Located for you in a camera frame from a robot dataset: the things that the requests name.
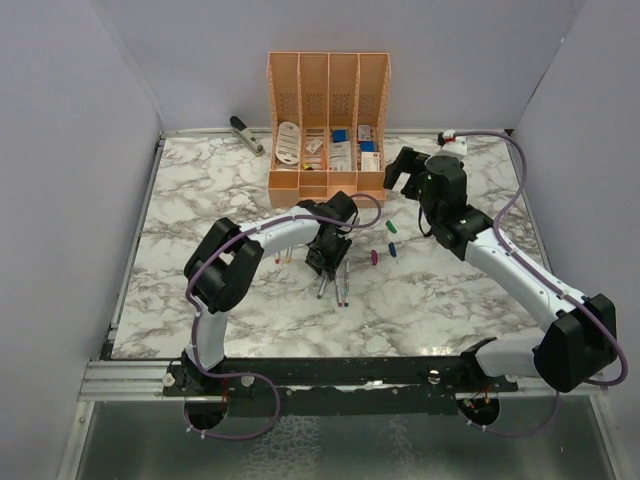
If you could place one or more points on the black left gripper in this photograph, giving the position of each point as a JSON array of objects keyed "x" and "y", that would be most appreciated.
[{"x": 329, "y": 265}]

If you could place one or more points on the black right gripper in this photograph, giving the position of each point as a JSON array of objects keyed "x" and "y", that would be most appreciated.
[{"x": 408, "y": 161}]

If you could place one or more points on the white pen green end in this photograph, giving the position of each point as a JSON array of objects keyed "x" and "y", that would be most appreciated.
[{"x": 322, "y": 287}]

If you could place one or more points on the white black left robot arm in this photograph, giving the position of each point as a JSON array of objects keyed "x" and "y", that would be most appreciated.
[{"x": 221, "y": 270}]

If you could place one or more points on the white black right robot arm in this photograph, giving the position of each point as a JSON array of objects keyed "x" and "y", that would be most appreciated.
[{"x": 578, "y": 332}]

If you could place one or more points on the white pen blue end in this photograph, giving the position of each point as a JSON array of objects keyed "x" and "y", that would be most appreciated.
[{"x": 346, "y": 283}]

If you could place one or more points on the white pen magenta end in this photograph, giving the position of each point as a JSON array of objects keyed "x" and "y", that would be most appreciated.
[{"x": 338, "y": 289}]

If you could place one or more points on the green pen cap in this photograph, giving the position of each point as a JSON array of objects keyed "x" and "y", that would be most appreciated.
[{"x": 391, "y": 227}]

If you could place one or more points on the white red staples box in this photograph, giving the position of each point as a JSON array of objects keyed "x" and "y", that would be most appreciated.
[{"x": 370, "y": 161}]

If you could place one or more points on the blue eraser box lower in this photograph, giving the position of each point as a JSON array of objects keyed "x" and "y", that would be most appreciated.
[{"x": 368, "y": 146}]

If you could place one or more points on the blue eraser box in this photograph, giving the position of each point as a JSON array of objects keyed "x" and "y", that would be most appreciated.
[
  {"x": 368, "y": 146},
  {"x": 339, "y": 135}
]

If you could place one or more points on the blue eraser box upper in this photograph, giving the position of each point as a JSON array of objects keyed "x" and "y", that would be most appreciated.
[{"x": 339, "y": 135}]

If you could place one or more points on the orange plastic desk organizer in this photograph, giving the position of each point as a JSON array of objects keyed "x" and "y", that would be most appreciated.
[{"x": 321, "y": 92}]

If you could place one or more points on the small white packet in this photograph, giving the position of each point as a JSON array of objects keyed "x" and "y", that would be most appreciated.
[{"x": 313, "y": 145}]

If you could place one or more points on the white oval label card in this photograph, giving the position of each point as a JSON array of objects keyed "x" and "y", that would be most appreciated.
[{"x": 288, "y": 143}]

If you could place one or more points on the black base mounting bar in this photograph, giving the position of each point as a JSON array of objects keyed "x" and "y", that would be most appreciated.
[{"x": 345, "y": 386}]

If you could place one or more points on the black grey stapler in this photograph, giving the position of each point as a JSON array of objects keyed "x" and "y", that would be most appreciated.
[{"x": 245, "y": 135}]

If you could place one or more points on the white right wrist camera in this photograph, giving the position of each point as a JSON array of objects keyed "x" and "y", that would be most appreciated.
[{"x": 451, "y": 144}]

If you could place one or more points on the aluminium table edge rail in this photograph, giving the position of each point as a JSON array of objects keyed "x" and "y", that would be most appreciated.
[{"x": 84, "y": 409}]

